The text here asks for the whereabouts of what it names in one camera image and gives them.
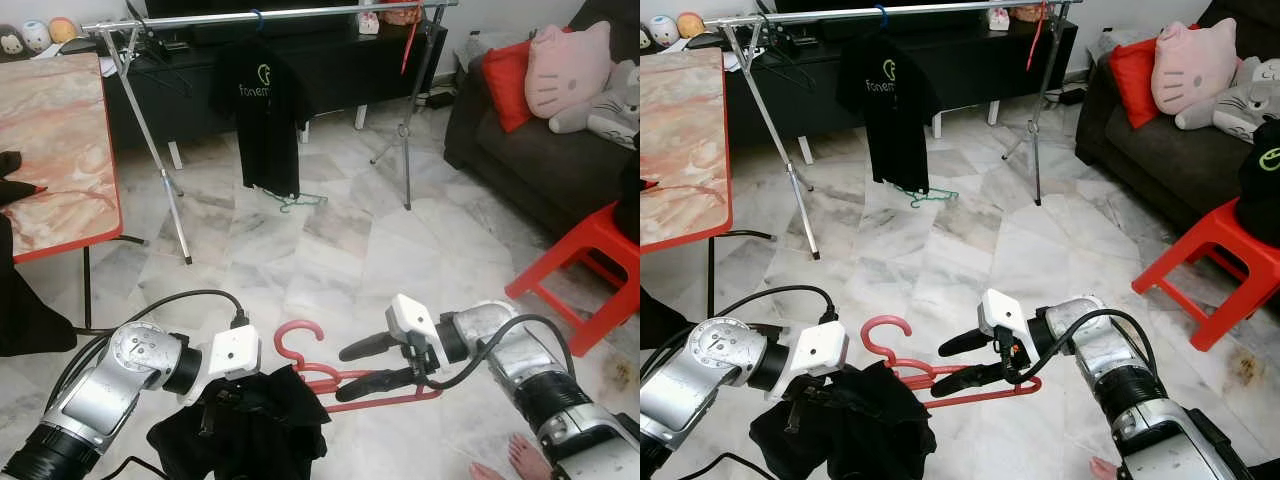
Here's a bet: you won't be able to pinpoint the grey brown fabric sofa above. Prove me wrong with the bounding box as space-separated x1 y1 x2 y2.
1075 0 1280 239
443 0 641 244

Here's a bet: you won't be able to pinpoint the marble pattern red-edged table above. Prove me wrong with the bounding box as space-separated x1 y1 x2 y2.
640 46 776 319
0 51 151 336

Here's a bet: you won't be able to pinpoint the silver metal clothes rack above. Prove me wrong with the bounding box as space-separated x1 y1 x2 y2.
700 0 1086 261
80 0 461 267

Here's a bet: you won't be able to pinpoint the salmon red plastic hanger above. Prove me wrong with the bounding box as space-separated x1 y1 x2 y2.
860 315 1043 409
272 319 444 414

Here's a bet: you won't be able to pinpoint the black shirt green logo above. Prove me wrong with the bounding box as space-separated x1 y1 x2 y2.
614 150 641 247
1236 120 1280 248

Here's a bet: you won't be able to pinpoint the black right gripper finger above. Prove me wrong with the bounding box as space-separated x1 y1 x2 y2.
334 366 423 404
338 330 409 364
937 328 1001 359
930 363 1016 399

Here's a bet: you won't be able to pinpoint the plain black garment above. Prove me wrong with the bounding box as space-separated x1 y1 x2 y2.
748 360 936 480
146 364 332 480

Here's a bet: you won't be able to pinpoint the black TV console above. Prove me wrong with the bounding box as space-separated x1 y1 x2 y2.
733 14 1080 169
100 18 449 173

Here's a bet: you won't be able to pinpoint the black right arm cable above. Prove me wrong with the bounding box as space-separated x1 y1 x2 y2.
1010 308 1161 386
418 314 577 393

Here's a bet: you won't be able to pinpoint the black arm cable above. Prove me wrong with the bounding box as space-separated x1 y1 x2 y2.
1010 308 1161 386
418 314 577 393
650 285 839 381
42 289 250 413

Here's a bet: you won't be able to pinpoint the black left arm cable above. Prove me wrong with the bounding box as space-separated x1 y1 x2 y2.
650 285 839 381
42 289 250 413

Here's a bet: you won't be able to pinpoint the black cloth pile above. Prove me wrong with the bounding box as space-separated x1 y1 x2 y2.
640 284 693 353
0 213 78 359

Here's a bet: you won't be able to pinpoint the red plastic stool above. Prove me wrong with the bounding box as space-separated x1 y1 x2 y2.
504 198 641 359
1130 196 1280 354

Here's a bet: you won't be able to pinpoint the black t-shirt green logo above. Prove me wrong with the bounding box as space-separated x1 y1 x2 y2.
207 37 315 199
835 34 942 194

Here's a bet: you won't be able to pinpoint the grey Totoro plush open eyes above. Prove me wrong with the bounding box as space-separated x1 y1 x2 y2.
1174 55 1280 145
547 60 641 151

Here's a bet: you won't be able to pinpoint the green wire hanger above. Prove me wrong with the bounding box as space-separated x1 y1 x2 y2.
258 185 330 214
890 183 960 210

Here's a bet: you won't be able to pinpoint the small black garment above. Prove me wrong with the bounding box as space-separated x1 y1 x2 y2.
0 150 47 208

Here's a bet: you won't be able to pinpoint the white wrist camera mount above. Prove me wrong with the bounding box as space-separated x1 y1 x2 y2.
203 324 264 388
385 293 448 373
978 288 1041 367
790 322 851 381

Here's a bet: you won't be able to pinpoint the pink cat face pillow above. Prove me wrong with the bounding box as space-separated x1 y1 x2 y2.
523 20 614 122
1149 16 1240 115

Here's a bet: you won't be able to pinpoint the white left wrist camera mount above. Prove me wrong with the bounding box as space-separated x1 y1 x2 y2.
203 324 264 388
790 322 851 381

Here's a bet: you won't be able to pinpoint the black television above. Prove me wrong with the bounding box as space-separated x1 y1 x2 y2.
148 0 401 17
775 0 1001 13

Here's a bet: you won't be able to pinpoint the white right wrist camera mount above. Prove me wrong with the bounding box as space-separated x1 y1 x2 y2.
978 288 1041 367
385 293 448 373

